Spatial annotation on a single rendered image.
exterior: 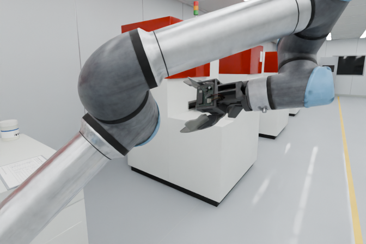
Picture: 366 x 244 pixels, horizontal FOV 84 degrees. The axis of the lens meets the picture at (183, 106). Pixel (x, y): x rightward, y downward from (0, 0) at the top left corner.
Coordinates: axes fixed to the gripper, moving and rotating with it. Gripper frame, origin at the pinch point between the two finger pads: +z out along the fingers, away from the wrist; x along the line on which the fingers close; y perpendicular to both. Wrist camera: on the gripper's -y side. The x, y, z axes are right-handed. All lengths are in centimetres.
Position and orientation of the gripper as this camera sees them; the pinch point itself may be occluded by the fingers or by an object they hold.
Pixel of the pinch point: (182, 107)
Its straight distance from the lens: 59.5
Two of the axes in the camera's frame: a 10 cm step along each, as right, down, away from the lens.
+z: -8.3, 1.0, 5.5
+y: -5.5, -2.6, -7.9
